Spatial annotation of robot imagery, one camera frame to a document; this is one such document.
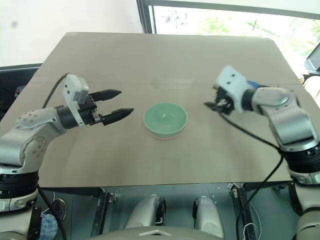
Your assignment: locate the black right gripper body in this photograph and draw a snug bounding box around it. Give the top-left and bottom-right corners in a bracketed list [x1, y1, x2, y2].
[216, 86, 236, 116]

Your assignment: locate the black table leg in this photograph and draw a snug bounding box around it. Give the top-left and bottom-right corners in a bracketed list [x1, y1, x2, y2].
[41, 186, 112, 236]
[226, 181, 295, 240]

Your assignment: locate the dark monitor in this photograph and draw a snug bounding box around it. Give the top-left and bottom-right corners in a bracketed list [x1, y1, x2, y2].
[304, 42, 320, 75]

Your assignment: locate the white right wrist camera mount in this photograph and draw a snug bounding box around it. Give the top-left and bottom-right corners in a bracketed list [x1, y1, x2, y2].
[215, 65, 252, 114]

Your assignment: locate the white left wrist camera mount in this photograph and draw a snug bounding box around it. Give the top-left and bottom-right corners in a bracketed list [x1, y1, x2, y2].
[62, 73, 90, 129]

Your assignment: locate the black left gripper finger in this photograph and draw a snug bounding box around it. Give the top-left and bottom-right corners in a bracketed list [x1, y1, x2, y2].
[88, 88, 123, 103]
[100, 107, 135, 126]

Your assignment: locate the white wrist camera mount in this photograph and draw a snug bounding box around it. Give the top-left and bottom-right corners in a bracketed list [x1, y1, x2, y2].
[62, 73, 90, 129]
[215, 65, 252, 114]

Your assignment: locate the green bowl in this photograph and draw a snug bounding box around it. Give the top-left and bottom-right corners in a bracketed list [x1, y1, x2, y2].
[142, 102, 189, 137]

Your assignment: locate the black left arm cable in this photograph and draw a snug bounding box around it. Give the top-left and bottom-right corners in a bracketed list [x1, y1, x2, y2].
[41, 73, 68, 109]

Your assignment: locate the grey robot torso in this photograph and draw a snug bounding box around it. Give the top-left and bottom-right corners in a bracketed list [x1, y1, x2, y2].
[86, 225, 227, 240]

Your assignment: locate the silver robot leg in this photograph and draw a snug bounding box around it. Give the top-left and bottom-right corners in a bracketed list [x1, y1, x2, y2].
[192, 195, 225, 239]
[124, 193, 167, 230]

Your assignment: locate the blue checked cloth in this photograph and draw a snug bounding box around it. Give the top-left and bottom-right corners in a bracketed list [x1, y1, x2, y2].
[39, 212, 59, 235]

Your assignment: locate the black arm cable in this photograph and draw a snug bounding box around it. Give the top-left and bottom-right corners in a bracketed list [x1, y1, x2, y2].
[41, 73, 68, 109]
[218, 111, 286, 240]

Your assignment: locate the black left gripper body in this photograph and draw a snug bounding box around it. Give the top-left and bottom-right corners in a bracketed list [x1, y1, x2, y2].
[78, 95, 104, 126]

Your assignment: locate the dark window frame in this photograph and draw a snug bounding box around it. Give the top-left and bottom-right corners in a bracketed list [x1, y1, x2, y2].
[136, 0, 320, 35]

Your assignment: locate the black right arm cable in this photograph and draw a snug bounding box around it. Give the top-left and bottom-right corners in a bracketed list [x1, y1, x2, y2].
[218, 111, 286, 240]

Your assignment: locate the beige rounded object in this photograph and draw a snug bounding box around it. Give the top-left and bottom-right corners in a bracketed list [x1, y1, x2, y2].
[302, 74, 320, 102]

